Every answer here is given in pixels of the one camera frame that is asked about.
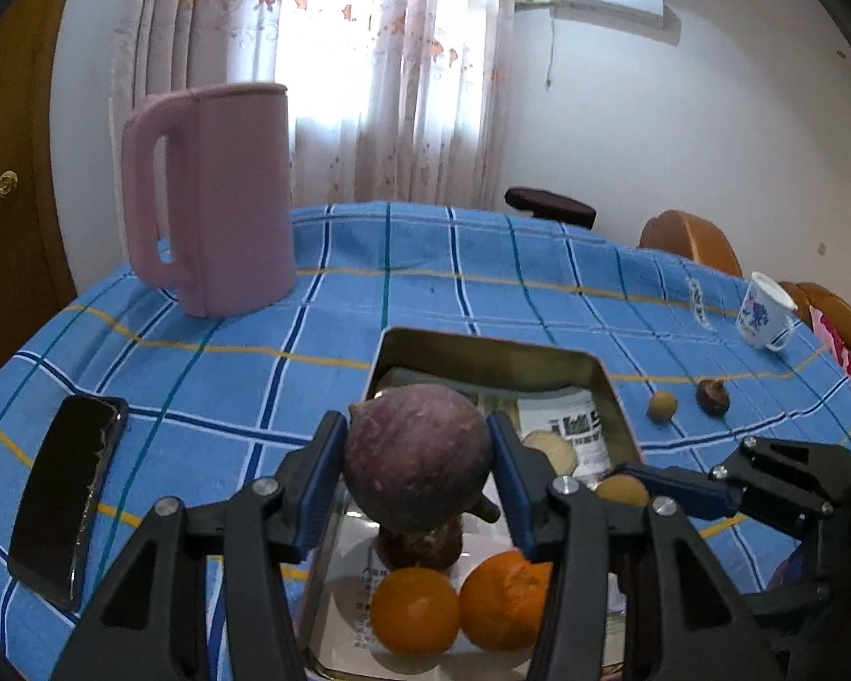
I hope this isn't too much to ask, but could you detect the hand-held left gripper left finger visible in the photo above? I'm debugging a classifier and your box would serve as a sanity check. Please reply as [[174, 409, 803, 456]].
[[55, 410, 350, 681]]

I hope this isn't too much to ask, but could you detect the dark brown water chestnut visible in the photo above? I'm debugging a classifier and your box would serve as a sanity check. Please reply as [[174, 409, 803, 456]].
[[376, 521, 465, 572], [696, 379, 731, 414]]

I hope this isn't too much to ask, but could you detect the pink metal tin box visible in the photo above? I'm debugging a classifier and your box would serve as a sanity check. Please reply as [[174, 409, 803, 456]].
[[294, 326, 643, 681]]

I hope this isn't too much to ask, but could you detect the white mug with blue print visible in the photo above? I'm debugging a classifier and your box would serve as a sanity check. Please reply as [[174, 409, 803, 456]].
[[736, 271, 799, 352]]

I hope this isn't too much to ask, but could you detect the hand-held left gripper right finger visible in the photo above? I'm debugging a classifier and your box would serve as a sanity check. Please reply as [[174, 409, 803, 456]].
[[486, 410, 788, 681]]

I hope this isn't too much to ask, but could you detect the pink electric kettle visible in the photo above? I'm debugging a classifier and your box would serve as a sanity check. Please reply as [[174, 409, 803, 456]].
[[120, 82, 299, 319]]

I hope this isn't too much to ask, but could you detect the orange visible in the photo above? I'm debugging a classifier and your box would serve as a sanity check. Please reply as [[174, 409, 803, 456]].
[[370, 566, 462, 655], [458, 549, 554, 651]]

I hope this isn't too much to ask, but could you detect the orange-brown wooden chair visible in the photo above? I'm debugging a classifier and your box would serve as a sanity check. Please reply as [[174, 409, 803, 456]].
[[780, 281, 851, 352], [638, 209, 744, 278]]

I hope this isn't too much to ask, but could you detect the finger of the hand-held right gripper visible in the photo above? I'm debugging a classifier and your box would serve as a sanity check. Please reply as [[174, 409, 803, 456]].
[[613, 436, 851, 533]]

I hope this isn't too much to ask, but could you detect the round purple fruit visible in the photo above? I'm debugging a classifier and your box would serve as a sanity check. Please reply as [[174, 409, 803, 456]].
[[344, 383, 501, 535]]

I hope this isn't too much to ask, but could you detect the black smartphone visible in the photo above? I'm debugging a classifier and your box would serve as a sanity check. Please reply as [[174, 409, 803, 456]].
[[7, 396, 130, 611]]

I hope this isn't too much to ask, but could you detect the dark round stool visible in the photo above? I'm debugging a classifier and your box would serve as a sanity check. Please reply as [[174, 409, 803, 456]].
[[505, 186, 598, 230]]

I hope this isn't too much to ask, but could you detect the floral sheer curtain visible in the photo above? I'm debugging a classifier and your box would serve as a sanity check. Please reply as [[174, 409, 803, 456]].
[[109, 0, 519, 210]]

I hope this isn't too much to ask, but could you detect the blue plaid tablecloth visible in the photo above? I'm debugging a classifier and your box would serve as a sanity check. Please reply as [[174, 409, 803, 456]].
[[0, 202, 851, 681]]

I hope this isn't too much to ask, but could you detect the pink floral cloth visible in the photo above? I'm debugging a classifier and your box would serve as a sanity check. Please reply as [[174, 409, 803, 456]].
[[808, 305, 851, 413]]

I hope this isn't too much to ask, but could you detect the brown wooden door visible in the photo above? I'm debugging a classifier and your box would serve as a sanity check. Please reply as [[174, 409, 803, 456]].
[[0, 0, 79, 398]]

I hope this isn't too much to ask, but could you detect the printed paper leaflet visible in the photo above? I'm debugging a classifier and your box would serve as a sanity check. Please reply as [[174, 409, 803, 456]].
[[517, 386, 607, 480]]

